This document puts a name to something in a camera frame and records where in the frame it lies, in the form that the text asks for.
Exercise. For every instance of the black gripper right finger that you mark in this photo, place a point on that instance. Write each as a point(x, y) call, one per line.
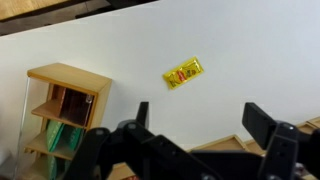
point(283, 146)

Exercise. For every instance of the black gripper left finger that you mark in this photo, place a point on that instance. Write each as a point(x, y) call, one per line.
point(133, 156)

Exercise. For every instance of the yellow mustard sachet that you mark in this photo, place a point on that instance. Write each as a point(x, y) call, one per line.
point(183, 73)

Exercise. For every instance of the wooden candy rack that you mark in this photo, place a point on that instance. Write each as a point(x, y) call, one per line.
point(223, 143)

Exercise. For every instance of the green tea packets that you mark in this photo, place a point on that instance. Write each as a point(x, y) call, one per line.
point(61, 135)

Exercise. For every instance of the red tea packets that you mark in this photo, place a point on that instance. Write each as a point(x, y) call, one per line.
point(75, 105)

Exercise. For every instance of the wooden tea box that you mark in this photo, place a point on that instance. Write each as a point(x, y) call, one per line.
point(73, 78)

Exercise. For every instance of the tan wooden board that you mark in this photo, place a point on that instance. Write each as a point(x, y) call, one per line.
point(23, 6)

